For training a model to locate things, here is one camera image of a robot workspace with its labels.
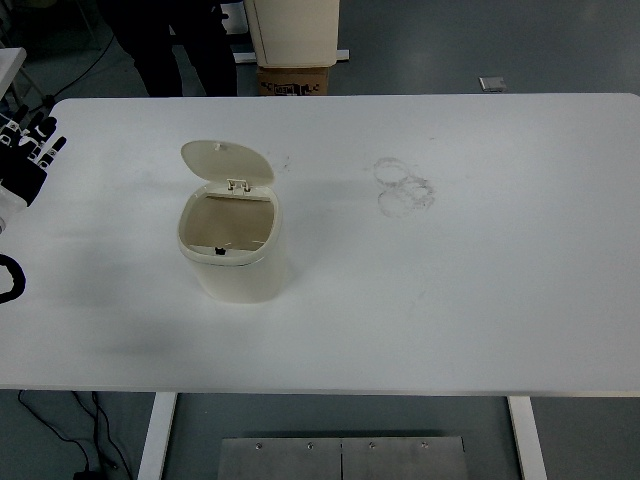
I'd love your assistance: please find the white desk foot bar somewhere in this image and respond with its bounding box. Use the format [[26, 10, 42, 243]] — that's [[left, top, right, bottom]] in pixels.
[[231, 47, 352, 65]]

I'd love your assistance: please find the large cream trash bin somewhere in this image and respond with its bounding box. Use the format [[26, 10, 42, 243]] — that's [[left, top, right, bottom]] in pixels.
[[243, 0, 341, 68]]

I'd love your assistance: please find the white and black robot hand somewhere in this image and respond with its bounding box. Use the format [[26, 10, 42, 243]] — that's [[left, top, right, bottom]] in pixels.
[[0, 105, 68, 236]]

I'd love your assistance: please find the small cream lidded trash bin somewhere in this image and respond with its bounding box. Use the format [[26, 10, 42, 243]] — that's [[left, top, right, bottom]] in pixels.
[[176, 139, 290, 305]]

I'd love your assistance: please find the grey metal plate with screws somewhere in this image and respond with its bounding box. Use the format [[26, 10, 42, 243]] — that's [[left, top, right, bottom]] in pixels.
[[220, 437, 343, 480], [340, 436, 468, 480]]

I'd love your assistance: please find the person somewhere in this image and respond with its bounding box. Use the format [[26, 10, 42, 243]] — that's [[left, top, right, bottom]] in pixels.
[[102, 0, 239, 98]]

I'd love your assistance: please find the white side table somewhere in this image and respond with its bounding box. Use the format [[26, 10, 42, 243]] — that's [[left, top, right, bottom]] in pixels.
[[0, 47, 28, 99]]

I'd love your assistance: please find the thin black floor cable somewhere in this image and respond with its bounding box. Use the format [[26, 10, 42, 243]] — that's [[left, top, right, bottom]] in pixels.
[[43, 29, 117, 107]]

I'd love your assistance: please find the white table leg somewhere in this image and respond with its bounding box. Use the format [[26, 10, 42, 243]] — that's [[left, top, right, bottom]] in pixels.
[[136, 393, 178, 480], [506, 395, 549, 480]]

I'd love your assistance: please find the brown cardboard box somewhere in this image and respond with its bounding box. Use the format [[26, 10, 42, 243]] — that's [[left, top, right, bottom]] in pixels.
[[256, 63, 332, 97]]

